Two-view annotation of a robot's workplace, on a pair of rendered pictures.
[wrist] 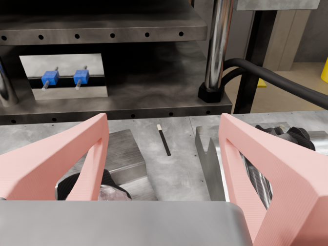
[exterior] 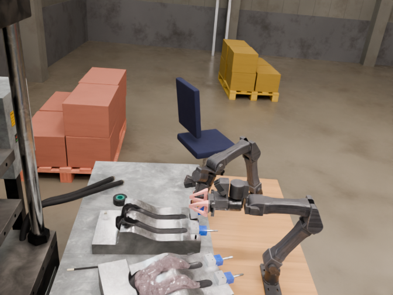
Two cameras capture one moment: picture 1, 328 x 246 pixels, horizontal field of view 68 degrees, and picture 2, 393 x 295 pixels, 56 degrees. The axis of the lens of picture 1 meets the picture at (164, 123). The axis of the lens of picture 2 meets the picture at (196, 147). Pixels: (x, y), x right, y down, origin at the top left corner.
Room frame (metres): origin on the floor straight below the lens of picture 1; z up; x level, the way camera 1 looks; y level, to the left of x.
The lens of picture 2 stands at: (0.12, 1.21, 2.03)
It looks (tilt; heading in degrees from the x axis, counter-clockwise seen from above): 26 degrees down; 269
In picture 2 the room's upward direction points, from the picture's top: 5 degrees clockwise
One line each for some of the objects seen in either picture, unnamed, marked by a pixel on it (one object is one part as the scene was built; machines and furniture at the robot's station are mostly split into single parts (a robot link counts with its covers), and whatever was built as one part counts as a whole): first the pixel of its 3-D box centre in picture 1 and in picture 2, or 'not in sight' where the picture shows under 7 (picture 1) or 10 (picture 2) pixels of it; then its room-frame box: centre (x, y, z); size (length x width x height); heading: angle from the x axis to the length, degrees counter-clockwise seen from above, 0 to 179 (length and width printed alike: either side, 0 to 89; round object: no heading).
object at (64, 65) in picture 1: (79, 51); not in sight; (1.04, 0.37, 0.87); 0.50 x 0.27 x 0.17; 5
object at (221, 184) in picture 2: not in sight; (220, 191); (-0.01, 0.00, 1.25); 0.07 x 0.06 x 0.11; 90
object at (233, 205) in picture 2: not in sight; (234, 202); (-0.08, 0.00, 1.21); 0.07 x 0.06 x 0.07; 0
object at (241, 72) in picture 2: not in sight; (248, 68); (-0.87, -5.54, 0.40); 1.35 x 0.98 x 0.79; 92
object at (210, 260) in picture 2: not in sight; (219, 260); (-0.06, -0.05, 0.86); 0.13 x 0.05 x 0.05; 22
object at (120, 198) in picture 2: not in sight; (120, 199); (0.48, -0.51, 0.82); 0.08 x 0.08 x 0.04
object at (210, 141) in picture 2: not in sight; (205, 138); (-0.04, -2.06, 0.53); 0.61 x 0.58 x 1.05; 7
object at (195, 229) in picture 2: not in sight; (204, 230); (0.01, -0.21, 0.89); 0.13 x 0.05 x 0.05; 5
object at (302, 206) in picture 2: not in sight; (283, 212); (-0.28, 0.00, 1.17); 0.30 x 0.09 x 0.12; 0
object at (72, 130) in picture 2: not in sight; (79, 118); (1.35, -2.57, 0.41); 1.45 x 0.98 x 0.81; 89
